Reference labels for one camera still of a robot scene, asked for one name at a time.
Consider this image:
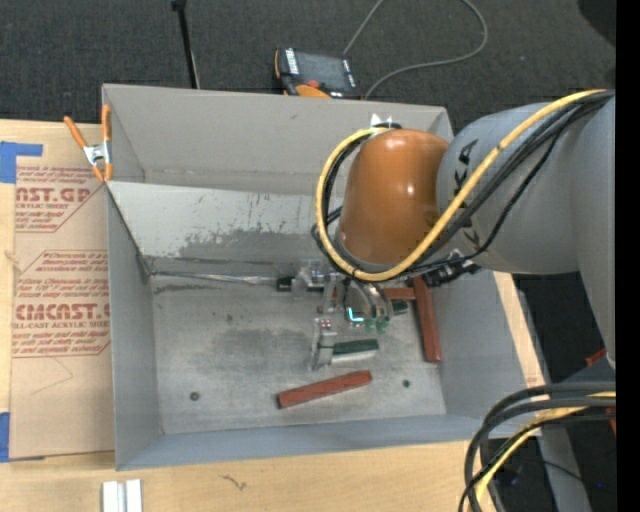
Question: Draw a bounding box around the black cylinder on white bracket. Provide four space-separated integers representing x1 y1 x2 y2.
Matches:
421 255 480 289

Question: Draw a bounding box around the brown cardboard board, red print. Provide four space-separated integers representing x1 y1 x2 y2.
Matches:
0 118 118 462

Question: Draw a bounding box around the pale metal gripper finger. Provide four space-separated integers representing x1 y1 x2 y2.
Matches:
276 267 331 301
308 316 337 372

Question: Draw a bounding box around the grey metal bin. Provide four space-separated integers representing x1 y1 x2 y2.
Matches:
101 83 532 472

